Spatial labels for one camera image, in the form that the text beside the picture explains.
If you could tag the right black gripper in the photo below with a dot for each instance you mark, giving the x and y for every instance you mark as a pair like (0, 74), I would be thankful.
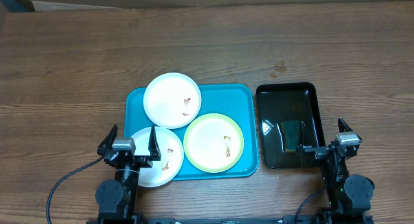
(315, 151)

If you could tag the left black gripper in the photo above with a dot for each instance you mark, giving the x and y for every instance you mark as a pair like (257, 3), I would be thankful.
(147, 162)

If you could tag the green yellow sponge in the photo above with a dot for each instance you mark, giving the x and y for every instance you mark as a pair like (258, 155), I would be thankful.
(290, 131)

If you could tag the white plate top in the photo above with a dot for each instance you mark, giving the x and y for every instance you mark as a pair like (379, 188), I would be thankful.
(172, 100)

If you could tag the white plate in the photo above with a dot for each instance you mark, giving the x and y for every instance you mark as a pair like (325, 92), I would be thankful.
(172, 100)
(172, 156)

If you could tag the green rimmed plate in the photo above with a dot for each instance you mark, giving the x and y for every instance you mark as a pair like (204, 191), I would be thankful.
(213, 143)

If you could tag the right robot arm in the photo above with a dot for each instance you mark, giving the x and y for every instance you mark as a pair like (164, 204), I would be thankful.
(349, 195)

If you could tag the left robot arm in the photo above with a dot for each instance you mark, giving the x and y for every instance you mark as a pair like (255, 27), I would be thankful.
(116, 197)

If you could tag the black water tray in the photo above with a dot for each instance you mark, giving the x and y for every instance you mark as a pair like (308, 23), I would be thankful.
(277, 103)

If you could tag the teal plastic serving tray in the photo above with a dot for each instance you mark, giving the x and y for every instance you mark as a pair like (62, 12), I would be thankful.
(233, 100)

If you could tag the white plate bottom left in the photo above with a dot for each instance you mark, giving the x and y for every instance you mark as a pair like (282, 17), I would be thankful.
(172, 156)

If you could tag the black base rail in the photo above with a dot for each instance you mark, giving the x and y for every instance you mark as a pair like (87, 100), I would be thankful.
(288, 219)

